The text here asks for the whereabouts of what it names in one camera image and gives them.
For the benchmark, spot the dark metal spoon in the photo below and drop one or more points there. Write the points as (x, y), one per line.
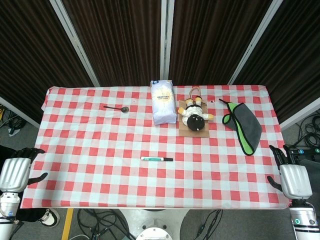
(123, 109)

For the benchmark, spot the yellow floor tape strip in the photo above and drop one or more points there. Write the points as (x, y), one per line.
(67, 225)

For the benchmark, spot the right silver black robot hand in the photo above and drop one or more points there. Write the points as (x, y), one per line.
(296, 180)

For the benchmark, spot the plush doll black head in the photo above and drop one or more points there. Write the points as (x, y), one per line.
(193, 117)

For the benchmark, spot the red white checkered tablecloth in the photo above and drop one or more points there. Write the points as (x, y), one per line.
(125, 180)

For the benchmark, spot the grey green cloth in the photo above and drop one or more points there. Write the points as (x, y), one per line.
(247, 122)

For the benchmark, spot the brown paper bag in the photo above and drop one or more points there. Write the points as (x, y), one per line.
(185, 131)

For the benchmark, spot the white green marker body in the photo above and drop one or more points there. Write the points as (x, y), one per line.
(151, 158)

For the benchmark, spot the white paper food bag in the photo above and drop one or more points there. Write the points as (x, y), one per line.
(163, 105)

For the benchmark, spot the black power strip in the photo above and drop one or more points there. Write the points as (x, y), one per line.
(310, 151)

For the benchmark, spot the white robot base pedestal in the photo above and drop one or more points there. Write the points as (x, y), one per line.
(152, 222)

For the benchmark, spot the black white sneaker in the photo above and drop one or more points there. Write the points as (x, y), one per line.
(50, 217)

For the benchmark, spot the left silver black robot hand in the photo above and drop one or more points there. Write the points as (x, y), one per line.
(15, 172)

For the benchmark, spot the brown partition panel grey frame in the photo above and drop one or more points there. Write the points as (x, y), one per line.
(212, 37)
(120, 40)
(292, 62)
(30, 50)

